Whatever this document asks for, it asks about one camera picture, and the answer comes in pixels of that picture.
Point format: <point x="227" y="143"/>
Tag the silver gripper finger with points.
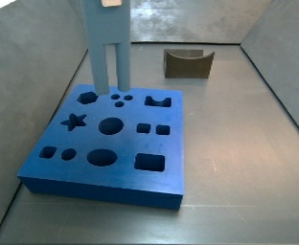
<point x="111" y="3"/>

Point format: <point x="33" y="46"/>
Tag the light blue square-circle object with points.
<point x="108" y="28"/>

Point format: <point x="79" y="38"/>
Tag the black curved regrasp stand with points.
<point x="187" y="63"/>

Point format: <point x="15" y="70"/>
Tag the dark blue foam fixture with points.
<point x="112" y="148"/>

